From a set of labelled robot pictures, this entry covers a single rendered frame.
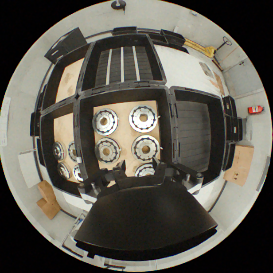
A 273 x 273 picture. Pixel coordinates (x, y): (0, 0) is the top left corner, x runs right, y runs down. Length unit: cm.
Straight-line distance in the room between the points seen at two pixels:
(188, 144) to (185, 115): 13
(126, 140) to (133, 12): 325
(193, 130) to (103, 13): 341
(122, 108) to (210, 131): 46
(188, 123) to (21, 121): 336
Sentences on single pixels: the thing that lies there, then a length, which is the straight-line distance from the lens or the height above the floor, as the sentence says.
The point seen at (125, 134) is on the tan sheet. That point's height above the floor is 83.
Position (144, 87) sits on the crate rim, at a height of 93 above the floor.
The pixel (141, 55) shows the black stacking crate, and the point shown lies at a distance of 53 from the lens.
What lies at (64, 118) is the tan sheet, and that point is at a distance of 49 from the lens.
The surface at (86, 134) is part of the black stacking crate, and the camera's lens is 31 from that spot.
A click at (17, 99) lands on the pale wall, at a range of 324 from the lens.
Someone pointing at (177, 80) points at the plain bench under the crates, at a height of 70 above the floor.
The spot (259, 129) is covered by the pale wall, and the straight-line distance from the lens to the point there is 290.
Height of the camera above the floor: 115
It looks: 88 degrees down
